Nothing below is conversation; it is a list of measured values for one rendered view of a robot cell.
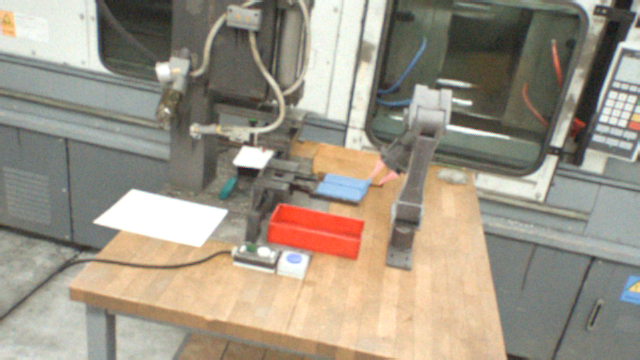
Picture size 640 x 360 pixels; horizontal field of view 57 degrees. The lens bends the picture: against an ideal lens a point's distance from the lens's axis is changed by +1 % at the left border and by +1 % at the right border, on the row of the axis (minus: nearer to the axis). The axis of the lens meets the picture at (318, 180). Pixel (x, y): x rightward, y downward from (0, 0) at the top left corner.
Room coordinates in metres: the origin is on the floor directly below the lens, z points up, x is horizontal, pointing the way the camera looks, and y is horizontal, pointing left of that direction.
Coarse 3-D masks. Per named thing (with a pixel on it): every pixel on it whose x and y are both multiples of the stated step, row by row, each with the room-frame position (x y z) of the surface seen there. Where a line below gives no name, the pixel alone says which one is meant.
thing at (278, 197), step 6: (294, 180) 1.63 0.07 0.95; (252, 192) 1.50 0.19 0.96; (258, 192) 1.50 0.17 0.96; (276, 192) 1.50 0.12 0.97; (282, 192) 1.49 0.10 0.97; (288, 192) 1.54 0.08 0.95; (252, 198) 1.50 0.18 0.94; (276, 198) 1.50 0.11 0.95; (282, 198) 1.49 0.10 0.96; (252, 204) 1.50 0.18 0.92; (276, 204) 1.50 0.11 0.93; (270, 210) 1.50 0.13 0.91
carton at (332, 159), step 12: (324, 144) 1.93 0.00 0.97; (324, 156) 1.81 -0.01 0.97; (336, 156) 1.92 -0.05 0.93; (348, 156) 1.92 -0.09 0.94; (360, 156) 1.91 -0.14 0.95; (372, 156) 1.91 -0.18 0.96; (312, 168) 1.81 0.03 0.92; (324, 168) 1.81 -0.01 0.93; (336, 168) 1.80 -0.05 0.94; (348, 168) 1.80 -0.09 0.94; (360, 168) 1.80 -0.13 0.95; (372, 168) 1.79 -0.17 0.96; (384, 168) 1.79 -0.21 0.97; (372, 180) 1.79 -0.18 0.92
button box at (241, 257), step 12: (216, 252) 1.23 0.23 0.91; (228, 252) 1.24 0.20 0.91; (240, 252) 1.22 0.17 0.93; (252, 252) 1.22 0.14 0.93; (276, 252) 1.25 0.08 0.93; (72, 264) 1.14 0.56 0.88; (120, 264) 1.14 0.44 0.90; (132, 264) 1.14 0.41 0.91; (144, 264) 1.14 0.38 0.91; (180, 264) 1.16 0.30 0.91; (192, 264) 1.18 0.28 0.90; (240, 264) 1.21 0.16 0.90; (252, 264) 1.20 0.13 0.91; (264, 264) 1.20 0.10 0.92; (276, 264) 1.23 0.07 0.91
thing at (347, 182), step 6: (330, 174) 1.78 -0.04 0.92; (324, 180) 1.72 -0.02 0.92; (330, 180) 1.73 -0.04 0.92; (348, 180) 1.75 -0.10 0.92; (354, 180) 1.76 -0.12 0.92; (360, 180) 1.76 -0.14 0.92; (342, 186) 1.71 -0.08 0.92; (348, 186) 1.71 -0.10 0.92; (354, 186) 1.71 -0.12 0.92; (360, 186) 1.72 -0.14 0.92
